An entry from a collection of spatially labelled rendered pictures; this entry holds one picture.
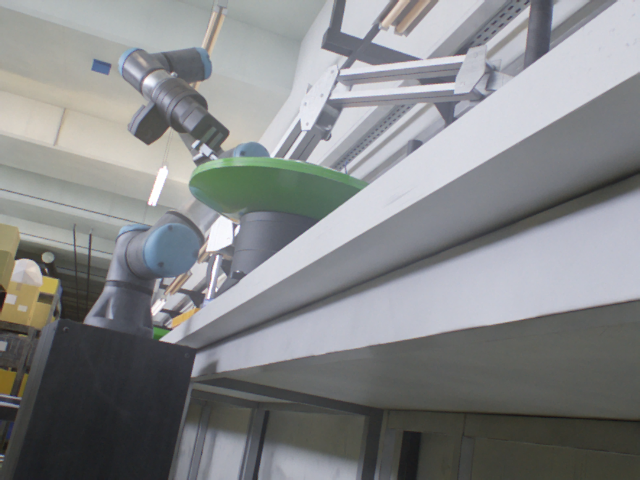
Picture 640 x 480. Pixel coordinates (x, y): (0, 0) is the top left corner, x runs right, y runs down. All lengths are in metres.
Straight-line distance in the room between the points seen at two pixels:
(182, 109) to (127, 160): 8.59
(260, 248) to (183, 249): 0.31
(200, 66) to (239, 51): 5.38
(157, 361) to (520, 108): 1.01
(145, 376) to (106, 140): 8.66
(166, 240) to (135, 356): 0.21
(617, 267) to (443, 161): 0.11
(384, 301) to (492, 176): 0.24
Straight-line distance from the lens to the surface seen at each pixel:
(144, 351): 1.27
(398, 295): 0.56
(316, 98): 1.56
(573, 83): 0.32
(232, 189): 0.97
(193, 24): 6.78
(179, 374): 1.29
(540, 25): 1.30
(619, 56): 0.30
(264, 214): 0.98
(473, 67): 1.32
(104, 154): 9.79
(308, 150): 1.56
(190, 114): 1.18
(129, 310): 1.34
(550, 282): 0.39
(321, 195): 0.93
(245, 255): 0.98
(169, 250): 1.24
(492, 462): 2.16
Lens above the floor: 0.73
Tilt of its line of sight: 16 degrees up
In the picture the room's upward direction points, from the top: 10 degrees clockwise
